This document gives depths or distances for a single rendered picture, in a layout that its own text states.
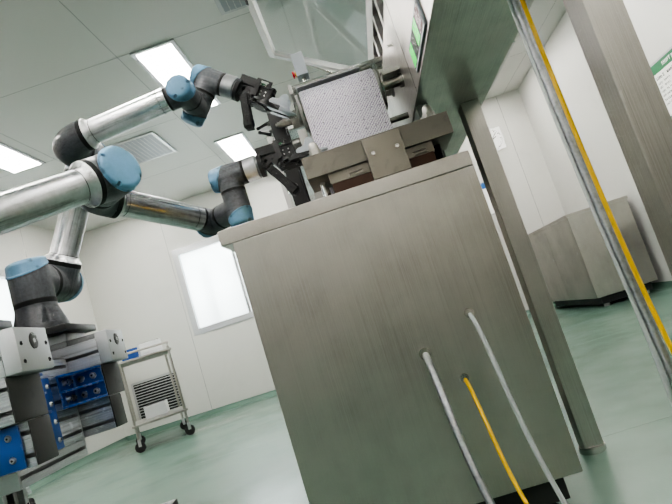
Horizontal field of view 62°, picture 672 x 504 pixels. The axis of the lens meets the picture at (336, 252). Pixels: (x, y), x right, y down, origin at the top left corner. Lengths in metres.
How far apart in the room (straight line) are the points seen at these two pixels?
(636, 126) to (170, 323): 7.06
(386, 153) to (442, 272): 0.34
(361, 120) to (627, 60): 0.90
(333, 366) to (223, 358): 6.13
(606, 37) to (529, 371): 0.76
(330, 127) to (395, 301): 0.61
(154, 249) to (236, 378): 2.02
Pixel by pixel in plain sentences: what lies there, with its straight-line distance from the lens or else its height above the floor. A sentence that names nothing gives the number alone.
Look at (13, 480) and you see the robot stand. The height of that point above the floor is 0.48.
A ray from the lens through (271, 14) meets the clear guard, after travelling 2.55.
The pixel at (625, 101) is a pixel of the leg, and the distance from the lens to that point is 0.99.
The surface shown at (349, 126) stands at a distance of 1.72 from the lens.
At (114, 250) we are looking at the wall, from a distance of 8.04.
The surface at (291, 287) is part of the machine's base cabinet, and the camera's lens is 1.39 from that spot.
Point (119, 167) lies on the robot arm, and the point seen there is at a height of 1.10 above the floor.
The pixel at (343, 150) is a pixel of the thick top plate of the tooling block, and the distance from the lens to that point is 1.49.
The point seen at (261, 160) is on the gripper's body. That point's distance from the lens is 1.71.
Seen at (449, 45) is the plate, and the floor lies 1.14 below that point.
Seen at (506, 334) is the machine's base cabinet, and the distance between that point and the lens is 1.40.
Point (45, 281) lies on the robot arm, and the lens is 1.84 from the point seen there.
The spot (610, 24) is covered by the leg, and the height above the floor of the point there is 0.90.
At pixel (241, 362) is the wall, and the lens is 7.43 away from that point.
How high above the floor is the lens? 0.58
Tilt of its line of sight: 7 degrees up
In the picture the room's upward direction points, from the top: 18 degrees counter-clockwise
